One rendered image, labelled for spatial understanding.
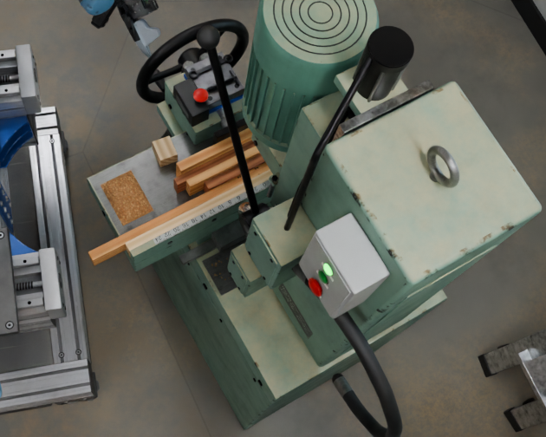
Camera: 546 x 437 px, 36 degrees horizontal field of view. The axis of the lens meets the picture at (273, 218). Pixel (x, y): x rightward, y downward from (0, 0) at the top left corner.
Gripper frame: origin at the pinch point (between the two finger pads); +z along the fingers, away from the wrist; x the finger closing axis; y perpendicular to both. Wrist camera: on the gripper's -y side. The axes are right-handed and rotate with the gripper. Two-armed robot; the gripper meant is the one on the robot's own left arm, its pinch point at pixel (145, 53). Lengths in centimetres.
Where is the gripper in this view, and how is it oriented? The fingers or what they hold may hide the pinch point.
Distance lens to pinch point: 213.0
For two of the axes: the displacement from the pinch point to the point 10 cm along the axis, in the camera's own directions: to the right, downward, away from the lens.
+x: 0.4, -3.3, 9.4
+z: 3.8, 8.8, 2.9
